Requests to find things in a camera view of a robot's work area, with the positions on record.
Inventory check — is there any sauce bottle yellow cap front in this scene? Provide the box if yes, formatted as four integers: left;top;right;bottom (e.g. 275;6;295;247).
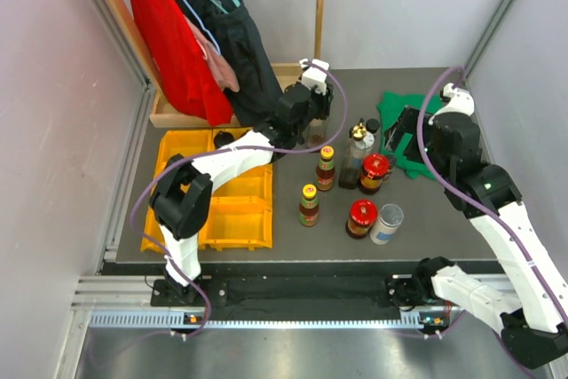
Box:
299;184;320;226

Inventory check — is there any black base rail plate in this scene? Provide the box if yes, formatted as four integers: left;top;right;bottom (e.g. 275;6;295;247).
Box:
150;258;489;313

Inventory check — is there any grey lid white shaker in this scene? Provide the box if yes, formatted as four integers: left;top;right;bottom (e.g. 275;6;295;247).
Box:
354;132;375;162

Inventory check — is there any sauce bottle yellow cap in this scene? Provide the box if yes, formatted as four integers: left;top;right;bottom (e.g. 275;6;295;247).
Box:
316;146;335;191
299;184;320;226

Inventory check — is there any glass oil bottle gold spout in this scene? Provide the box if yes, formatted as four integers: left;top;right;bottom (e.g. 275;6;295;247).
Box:
306;119;327;148

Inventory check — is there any green cloth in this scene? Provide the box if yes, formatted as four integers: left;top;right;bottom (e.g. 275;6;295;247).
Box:
377;91;434;180

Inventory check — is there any black garment on hanger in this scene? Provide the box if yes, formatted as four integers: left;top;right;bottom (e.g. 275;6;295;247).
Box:
176;0;283;126

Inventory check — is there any small black cap bottle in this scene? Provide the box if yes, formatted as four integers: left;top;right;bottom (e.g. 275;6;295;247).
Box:
365;118;382;135

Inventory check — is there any yellow plastic bin organizer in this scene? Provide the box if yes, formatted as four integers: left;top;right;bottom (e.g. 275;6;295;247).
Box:
154;128;272;251

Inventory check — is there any red lid sauce jar rear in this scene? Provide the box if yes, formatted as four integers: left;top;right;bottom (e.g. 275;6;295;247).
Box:
358;154;390;194

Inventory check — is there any grey lid salt jar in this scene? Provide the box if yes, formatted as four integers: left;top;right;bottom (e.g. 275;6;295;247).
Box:
369;203;404;245

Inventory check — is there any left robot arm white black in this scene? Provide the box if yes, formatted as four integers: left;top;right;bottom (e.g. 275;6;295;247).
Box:
149;59;333;305

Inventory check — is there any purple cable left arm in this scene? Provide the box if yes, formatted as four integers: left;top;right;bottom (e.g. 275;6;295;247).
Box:
128;59;348;336

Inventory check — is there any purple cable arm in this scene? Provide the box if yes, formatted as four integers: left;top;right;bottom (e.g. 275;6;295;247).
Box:
128;59;348;336
416;66;568;379

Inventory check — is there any red shirt on hanger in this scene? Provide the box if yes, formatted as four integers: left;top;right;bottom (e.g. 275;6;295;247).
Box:
130;0;233;126

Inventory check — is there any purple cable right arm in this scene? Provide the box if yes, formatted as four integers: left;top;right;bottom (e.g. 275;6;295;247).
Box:
416;66;568;379

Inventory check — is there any small dark cap bottle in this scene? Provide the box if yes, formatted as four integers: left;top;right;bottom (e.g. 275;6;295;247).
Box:
383;154;398;182

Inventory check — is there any red lid sauce jar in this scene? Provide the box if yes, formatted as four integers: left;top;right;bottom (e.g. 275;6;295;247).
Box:
345;199;378;240
358;154;390;194

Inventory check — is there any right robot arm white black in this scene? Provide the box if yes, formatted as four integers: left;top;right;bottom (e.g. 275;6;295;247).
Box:
378;83;567;369

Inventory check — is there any pink garment on hanger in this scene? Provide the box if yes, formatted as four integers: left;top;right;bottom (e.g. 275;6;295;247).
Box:
185;18;240;92

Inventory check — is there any wooden clothes rack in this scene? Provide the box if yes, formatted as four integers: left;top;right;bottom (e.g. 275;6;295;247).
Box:
102;0;324;129

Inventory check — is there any sauce bottle yellow cap rear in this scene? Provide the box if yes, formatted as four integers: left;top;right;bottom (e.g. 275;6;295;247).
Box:
316;146;335;191

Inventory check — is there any red lid sauce jar front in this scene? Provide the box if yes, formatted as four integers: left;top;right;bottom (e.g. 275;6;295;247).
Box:
345;199;378;240

